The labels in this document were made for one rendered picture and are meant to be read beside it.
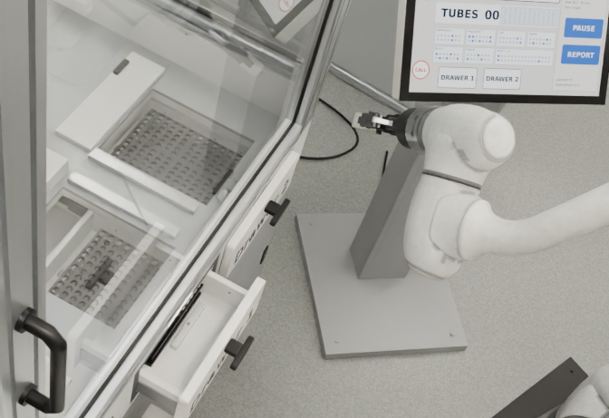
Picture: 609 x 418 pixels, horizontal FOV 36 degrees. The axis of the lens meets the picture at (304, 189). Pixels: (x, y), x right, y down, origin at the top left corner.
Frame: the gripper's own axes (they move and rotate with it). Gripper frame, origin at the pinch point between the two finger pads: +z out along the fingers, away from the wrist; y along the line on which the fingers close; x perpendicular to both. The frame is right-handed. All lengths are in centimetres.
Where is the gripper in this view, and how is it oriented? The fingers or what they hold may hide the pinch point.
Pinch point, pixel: (364, 121)
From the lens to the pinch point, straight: 183.4
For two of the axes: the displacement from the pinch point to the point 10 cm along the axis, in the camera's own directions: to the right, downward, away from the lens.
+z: -4.6, -1.4, 8.8
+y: -8.6, -1.9, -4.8
